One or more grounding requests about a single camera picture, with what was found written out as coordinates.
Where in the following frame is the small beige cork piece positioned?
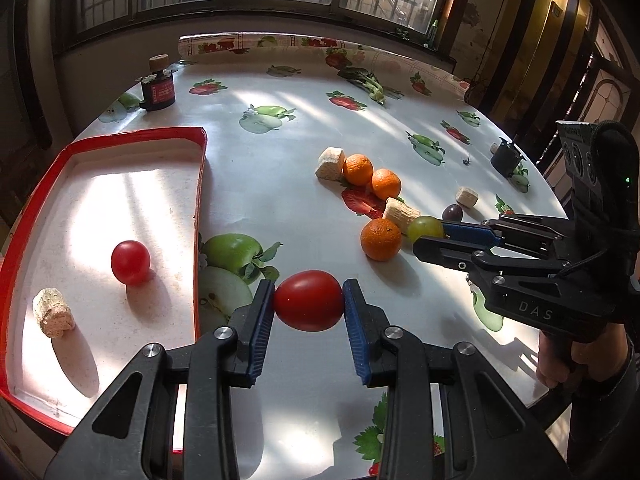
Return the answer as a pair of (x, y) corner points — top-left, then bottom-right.
(454, 186), (478, 209)

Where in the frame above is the orange mandarin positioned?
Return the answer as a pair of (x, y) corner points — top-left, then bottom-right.
(360, 218), (402, 262)
(371, 168), (401, 200)
(342, 154), (374, 186)

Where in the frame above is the beige cork block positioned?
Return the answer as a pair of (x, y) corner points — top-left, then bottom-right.
(314, 146), (345, 181)

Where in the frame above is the large red tomato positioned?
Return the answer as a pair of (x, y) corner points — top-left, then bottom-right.
(273, 270), (344, 332)

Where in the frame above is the person's right hand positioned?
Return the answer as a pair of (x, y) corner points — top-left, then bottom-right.
(536, 323), (630, 388)

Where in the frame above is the dark purple grape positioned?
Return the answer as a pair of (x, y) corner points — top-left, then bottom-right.
(442, 204), (464, 222)

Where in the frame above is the small black cup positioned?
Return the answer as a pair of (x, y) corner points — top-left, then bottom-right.
(490, 139), (523, 178)

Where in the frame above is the long beige cork piece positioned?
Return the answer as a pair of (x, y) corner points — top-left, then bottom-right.
(383, 197), (421, 235)

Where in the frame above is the fruit print tablecloth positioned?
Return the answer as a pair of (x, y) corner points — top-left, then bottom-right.
(74, 31), (569, 480)

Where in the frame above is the small red tomato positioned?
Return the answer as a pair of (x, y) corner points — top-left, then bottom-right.
(111, 240), (151, 286)

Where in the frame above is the red rimmed white tray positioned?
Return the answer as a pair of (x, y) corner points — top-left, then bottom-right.
(1, 127), (207, 434)

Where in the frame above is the green bottle on sill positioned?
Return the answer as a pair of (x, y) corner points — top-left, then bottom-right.
(426, 20), (438, 48)

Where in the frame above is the dark jar with cork lid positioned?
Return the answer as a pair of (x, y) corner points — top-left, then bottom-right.
(140, 53), (176, 112)

